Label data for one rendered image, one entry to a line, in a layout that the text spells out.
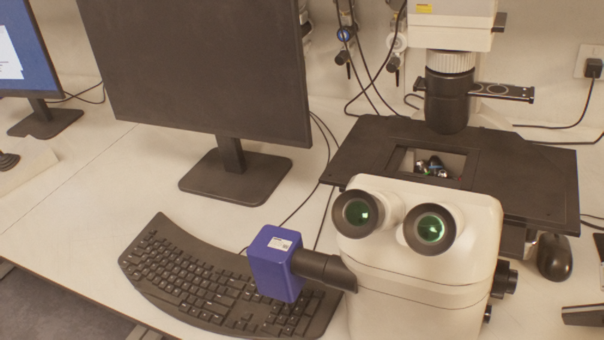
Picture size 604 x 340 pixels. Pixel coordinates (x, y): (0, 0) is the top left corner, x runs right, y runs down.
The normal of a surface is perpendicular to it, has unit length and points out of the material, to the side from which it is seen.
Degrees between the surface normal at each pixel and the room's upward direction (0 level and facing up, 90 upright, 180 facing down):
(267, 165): 0
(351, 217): 54
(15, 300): 0
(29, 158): 10
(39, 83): 86
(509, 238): 0
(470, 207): 44
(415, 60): 90
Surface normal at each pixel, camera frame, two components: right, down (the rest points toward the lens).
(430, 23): -0.42, 0.58
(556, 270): -0.36, -0.08
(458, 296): -0.04, 0.61
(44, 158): 0.79, 0.25
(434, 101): -0.77, 0.46
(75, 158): -0.13, -0.80
